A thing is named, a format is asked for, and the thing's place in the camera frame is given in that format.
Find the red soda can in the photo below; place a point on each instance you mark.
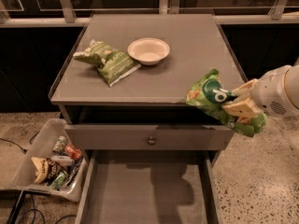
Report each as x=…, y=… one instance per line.
x=72, y=152

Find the green rice chip bag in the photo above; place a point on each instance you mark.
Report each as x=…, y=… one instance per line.
x=208, y=95

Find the round metal drawer knob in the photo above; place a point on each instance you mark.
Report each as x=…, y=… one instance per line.
x=151, y=141

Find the grey drawer cabinet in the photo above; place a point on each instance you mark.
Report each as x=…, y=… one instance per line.
x=152, y=95

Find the metal window railing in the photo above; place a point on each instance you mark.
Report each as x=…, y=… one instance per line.
x=49, y=13

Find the clear plastic bin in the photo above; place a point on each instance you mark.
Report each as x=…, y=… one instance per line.
x=42, y=147

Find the green jalapeno chip bag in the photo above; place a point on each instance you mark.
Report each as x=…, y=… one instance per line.
x=111, y=63

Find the grey top drawer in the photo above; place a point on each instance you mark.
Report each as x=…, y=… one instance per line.
x=135, y=137

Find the brown snack bag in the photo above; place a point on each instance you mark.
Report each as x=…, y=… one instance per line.
x=46, y=169

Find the green soda can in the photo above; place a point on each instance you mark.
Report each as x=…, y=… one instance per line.
x=59, y=180

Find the grey open middle drawer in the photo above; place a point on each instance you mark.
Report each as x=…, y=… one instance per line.
x=149, y=187

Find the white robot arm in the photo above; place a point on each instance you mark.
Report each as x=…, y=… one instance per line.
x=276, y=94

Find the silver can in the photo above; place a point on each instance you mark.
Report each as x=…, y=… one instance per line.
x=60, y=144

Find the white paper bowl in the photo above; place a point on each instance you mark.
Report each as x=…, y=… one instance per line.
x=148, y=51

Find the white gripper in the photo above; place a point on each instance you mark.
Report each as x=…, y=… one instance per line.
x=270, y=92

